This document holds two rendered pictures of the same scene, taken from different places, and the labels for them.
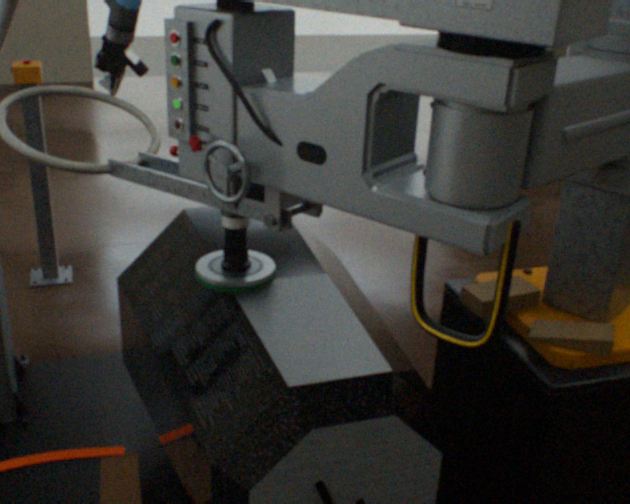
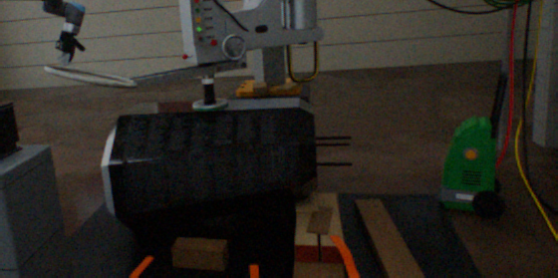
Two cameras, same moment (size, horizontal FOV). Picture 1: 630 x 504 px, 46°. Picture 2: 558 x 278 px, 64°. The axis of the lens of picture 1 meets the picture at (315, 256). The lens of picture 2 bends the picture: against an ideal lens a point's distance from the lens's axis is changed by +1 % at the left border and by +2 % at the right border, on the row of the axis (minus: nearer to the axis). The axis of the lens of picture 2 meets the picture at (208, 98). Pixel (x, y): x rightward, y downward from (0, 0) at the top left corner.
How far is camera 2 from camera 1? 2.44 m
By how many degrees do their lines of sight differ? 55
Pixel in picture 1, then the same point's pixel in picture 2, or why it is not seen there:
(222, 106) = (220, 24)
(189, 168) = (203, 58)
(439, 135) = (303, 7)
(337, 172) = (272, 32)
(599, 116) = not seen: hidden behind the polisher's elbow
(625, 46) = not seen: outside the picture
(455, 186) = (311, 21)
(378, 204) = (289, 37)
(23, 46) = not seen: outside the picture
